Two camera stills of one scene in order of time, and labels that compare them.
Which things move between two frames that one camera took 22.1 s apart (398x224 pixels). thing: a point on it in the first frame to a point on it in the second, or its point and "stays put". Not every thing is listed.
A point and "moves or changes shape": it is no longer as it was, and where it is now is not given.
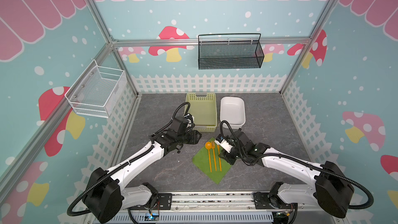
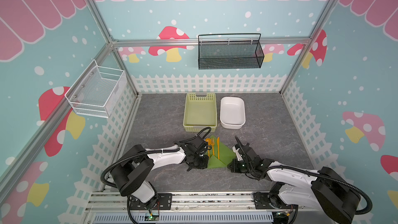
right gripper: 230,154 to 241,153
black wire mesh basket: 229,51 stays put
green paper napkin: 208,160 moves or changes shape
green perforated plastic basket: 202,106 stays put
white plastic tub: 232,110 stays put
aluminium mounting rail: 224,208 stays put
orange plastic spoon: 208,145 moves or changes shape
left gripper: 194,137 to 204,164
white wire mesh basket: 98,91 stays put
